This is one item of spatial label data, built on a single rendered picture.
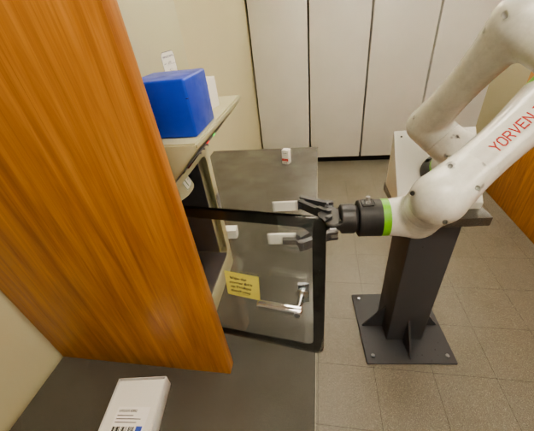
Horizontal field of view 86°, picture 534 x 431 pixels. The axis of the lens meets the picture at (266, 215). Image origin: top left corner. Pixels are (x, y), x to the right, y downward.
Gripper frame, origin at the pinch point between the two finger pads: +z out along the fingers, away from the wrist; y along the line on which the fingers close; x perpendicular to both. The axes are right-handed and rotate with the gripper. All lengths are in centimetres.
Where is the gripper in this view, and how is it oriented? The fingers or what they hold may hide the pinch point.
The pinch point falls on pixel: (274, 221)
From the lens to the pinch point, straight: 74.8
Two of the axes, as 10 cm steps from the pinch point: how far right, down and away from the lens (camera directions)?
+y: -1.0, 5.8, -8.1
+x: 1.1, 8.1, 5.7
